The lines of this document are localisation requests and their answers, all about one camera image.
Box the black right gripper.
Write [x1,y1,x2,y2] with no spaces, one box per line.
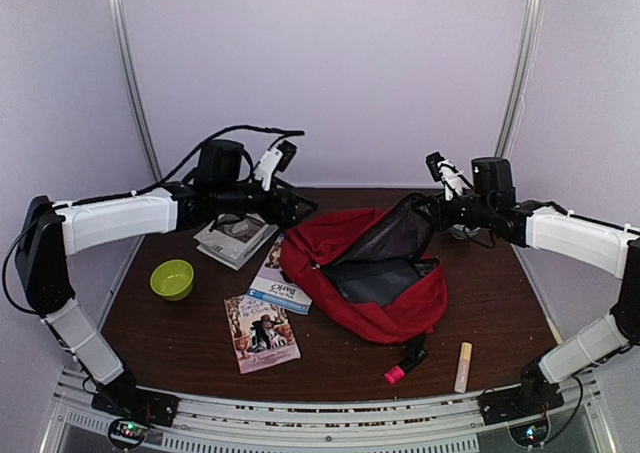
[411,189,495,232]

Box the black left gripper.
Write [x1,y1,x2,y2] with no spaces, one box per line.
[213,175,317,228]

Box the grey white hardcover book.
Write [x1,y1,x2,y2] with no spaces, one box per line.
[193,214,278,271]

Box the red student backpack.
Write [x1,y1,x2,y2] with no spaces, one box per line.
[280,193,448,359]

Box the blue dog picture book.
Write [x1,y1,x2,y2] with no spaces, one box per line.
[247,234,312,315]

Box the pink illustrated paperback book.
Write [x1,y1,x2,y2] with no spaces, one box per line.
[224,295,301,375]

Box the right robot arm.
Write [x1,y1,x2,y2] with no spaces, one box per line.
[425,152,639,415]

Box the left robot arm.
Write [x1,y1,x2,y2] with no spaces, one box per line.
[7,139,303,417]

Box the pale blue ceramic bowl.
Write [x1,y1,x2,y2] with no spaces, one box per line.
[449,224,481,240]

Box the pale yellow highlighter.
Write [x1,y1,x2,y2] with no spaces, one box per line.
[454,342,473,393]

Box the lime green bowl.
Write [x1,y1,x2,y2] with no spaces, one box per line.
[149,259,194,302]

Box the pink black highlighter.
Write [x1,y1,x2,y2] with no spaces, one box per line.
[384,350,428,385]

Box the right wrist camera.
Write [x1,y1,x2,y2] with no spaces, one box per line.
[425,152,473,201]

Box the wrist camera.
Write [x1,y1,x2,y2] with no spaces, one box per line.
[425,152,473,201]
[251,140,297,191]

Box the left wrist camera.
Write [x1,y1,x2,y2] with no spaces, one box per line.
[251,140,297,191]

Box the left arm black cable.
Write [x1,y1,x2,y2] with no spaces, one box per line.
[2,126,306,314]

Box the right aluminium frame post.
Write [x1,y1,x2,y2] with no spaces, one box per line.
[495,0,544,157]

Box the aluminium frame post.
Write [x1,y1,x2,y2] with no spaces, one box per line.
[108,0,161,181]
[495,0,544,157]

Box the front aluminium rail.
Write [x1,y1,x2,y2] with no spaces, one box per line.
[49,367,601,453]

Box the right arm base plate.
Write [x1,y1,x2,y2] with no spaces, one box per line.
[477,386,565,426]

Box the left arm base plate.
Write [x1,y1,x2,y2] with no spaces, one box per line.
[91,389,179,427]

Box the left aluminium frame post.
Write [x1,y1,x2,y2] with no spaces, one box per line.
[108,0,161,181]

